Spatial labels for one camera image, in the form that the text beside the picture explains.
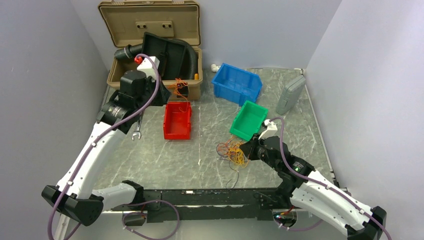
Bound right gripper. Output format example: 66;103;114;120
239;133;280;171

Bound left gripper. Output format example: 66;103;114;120
135;74;172;112

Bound wire bundle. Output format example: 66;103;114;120
215;137;250;190

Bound orange wires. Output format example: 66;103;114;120
168;78;190;114

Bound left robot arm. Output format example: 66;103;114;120
41;70;171;227

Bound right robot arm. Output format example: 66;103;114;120
239;134;387;240

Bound green plastic bin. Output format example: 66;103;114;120
229;100;269;141

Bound silver open-end wrench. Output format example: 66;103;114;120
131;112;144;141

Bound black tray insert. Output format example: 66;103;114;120
142;32;186;81

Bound red plastic bin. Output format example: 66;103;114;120
162;101;192;140

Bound grey plastic case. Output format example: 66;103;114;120
276;75;306;115

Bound tan plastic toolbox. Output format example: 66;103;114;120
97;0;203;101

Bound blue plastic bin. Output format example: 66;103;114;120
211;63;263;107

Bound white pipe fitting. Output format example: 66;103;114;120
210;64;221;73

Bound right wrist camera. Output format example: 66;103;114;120
259;119;278;140

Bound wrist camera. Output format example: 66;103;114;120
134;56;157;80
259;119;278;140

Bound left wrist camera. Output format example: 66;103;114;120
134;56;157;80

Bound black corrugated hose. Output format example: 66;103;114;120
114;39;199;81

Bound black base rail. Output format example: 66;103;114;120
112;187;292;223

